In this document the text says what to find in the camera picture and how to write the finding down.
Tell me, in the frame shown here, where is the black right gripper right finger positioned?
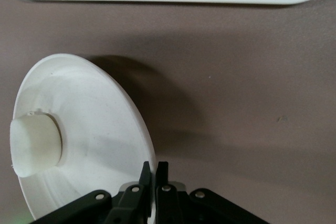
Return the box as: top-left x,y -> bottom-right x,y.
155,161 -> 190,224

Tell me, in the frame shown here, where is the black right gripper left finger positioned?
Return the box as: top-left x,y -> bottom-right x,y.
104,161 -> 153,224

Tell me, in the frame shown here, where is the cream round plate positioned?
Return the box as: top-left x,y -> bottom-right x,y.
11,53 -> 159,222

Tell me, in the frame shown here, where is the brown table cover mat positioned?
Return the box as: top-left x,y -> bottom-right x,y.
0,0 -> 336,224

